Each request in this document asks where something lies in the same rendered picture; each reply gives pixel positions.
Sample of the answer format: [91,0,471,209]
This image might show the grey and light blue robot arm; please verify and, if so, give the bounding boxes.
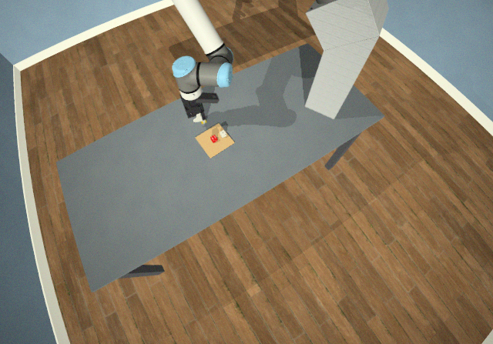
[172,0,233,103]

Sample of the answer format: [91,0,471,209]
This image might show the tan flat mat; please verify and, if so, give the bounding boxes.
[196,123,235,158]

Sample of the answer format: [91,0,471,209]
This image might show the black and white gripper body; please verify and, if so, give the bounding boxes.
[180,94,204,119]

